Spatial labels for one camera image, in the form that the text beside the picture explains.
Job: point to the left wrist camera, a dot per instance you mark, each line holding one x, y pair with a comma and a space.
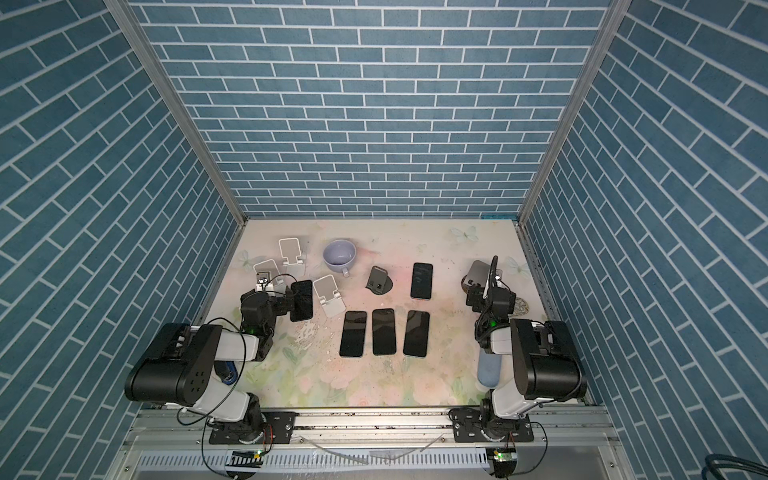
264, 281

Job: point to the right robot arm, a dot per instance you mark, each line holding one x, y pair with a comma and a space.
545, 364

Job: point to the map-patterned pouch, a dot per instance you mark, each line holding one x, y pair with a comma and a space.
521, 307

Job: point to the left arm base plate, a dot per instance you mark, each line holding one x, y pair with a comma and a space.
268, 428

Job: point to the blue glasses case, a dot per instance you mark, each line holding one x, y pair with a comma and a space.
489, 369

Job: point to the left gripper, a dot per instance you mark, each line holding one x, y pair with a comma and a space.
281, 305

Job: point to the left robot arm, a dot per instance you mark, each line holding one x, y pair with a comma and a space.
198, 368

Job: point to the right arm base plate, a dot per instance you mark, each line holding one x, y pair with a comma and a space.
475, 425

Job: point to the wooden base metal stand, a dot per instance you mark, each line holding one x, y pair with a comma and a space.
480, 275

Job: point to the white stand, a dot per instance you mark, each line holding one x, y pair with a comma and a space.
291, 251
329, 296
267, 265

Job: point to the teal-edged phone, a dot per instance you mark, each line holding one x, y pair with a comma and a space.
353, 334

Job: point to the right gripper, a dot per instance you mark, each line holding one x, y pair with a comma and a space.
476, 294

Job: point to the black round stand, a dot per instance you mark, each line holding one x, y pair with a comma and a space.
379, 281

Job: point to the aluminium rail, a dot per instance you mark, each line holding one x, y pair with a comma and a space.
400, 427

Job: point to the lavender mug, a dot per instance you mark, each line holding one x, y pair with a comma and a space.
339, 256

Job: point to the purple-cased black phone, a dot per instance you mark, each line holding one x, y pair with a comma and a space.
422, 280

